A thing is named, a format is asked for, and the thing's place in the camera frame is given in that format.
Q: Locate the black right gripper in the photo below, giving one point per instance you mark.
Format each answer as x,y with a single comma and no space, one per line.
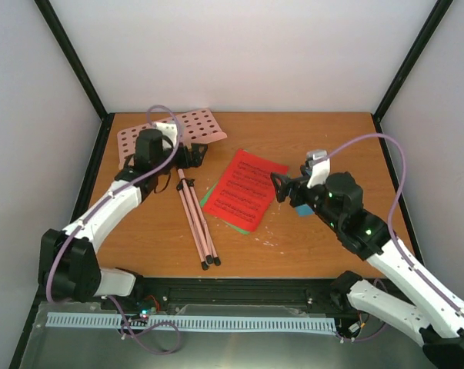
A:
297,183

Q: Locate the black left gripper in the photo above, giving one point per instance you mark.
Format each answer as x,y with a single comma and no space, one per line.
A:
195,160

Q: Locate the pink music stand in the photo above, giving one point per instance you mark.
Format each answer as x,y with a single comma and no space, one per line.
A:
193,184

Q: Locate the blue metronome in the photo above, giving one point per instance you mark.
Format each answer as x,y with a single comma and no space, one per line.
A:
304,210

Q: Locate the red sheet music page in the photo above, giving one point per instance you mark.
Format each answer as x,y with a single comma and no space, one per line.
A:
247,186

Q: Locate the green sheet music page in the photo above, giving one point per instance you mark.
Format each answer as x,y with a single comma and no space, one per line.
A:
218,207

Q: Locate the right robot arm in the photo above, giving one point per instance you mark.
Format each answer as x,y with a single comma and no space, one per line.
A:
431,314

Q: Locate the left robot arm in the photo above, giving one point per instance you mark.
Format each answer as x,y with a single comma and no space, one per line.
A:
69,268

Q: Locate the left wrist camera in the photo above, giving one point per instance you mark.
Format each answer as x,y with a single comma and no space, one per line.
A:
169,129

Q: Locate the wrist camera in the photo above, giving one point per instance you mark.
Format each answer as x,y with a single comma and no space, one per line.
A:
317,165
169,129

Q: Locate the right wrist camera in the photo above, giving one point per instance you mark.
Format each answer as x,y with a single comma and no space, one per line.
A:
317,165

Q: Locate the black aluminium frame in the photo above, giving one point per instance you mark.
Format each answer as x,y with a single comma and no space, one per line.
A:
241,55

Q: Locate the light blue cable duct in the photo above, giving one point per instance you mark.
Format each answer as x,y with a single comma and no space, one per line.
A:
204,324

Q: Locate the metal base plate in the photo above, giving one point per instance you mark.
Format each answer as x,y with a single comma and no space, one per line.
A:
68,347

